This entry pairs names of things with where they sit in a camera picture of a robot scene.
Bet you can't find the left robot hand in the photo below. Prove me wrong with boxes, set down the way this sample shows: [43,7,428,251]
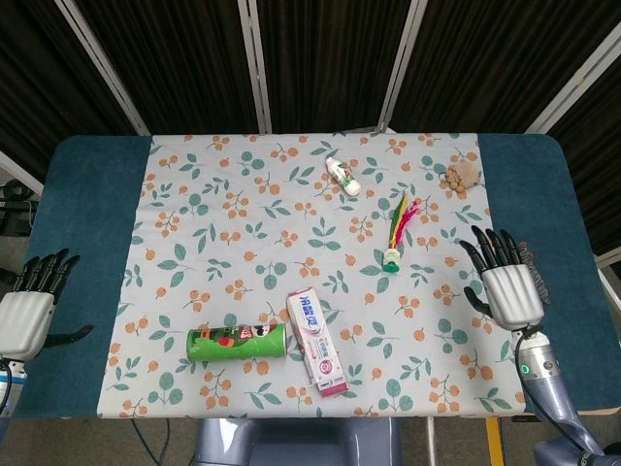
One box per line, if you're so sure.
[0,248,95,361]

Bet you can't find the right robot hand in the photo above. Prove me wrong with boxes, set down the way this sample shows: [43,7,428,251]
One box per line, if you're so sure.
[459,225,545,331]

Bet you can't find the colourful feather shuttlecock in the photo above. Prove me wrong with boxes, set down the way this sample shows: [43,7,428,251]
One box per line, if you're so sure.
[380,190,421,274]

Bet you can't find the blue felt table cover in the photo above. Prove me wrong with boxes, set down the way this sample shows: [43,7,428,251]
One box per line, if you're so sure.
[10,134,603,421]

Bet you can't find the brown plush toy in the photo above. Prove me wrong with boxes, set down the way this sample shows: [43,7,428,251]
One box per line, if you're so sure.
[440,162,483,198]

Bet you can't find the pink toothpaste box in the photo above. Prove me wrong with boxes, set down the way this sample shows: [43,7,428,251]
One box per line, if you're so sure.
[285,287,350,399]

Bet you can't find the floral tablecloth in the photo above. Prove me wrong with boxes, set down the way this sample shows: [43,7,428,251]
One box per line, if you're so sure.
[96,130,528,419]

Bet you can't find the small white bottle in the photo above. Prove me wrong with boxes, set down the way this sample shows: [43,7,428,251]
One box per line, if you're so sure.
[325,156,362,197]

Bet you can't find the green chips can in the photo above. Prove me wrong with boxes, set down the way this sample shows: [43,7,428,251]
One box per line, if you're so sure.
[186,323,289,363]

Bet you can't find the folding screen partition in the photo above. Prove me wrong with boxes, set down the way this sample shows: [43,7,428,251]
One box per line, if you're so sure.
[0,0,621,256]

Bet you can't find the blue cable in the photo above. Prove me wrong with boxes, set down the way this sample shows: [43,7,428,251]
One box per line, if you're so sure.
[129,417,172,466]

